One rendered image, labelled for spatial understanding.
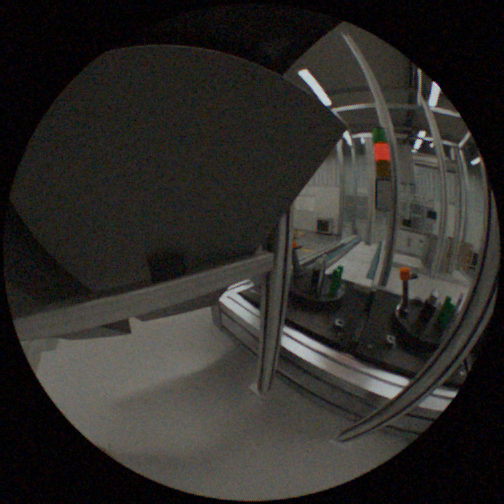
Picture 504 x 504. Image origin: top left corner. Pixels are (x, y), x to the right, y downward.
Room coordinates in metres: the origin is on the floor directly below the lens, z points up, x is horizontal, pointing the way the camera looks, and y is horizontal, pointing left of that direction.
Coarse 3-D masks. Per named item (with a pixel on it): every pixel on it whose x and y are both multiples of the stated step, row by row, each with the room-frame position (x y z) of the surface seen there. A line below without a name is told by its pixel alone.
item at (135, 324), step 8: (192, 312) 0.36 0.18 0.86; (136, 320) 0.28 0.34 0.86; (152, 320) 0.29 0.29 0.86; (160, 320) 0.30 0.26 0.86; (168, 320) 0.31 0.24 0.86; (136, 328) 0.25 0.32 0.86; (144, 328) 0.25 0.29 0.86; (64, 344) 0.07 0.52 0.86; (72, 344) 0.09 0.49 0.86; (80, 344) 0.11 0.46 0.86
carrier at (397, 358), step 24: (384, 312) 0.18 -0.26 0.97; (408, 312) 0.14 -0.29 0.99; (432, 312) 0.09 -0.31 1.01; (456, 312) 0.04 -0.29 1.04; (384, 336) 0.12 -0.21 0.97; (408, 336) 0.09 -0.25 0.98; (432, 336) 0.06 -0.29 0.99; (384, 360) 0.08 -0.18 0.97; (408, 360) 0.06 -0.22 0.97; (456, 384) -0.04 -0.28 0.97
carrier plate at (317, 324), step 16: (256, 288) 0.32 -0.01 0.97; (352, 288) 0.29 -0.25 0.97; (256, 304) 0.26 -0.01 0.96; (288, 304) 0.25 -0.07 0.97; (352, 304) 0.23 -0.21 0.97; (288, 320) 0.20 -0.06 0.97; (304, 320) 0.20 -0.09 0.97; (320, 320) 0.19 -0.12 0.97; (352, 320) 0.18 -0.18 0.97; (320, 336) 0.16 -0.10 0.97; (336, 336) 0.15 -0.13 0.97
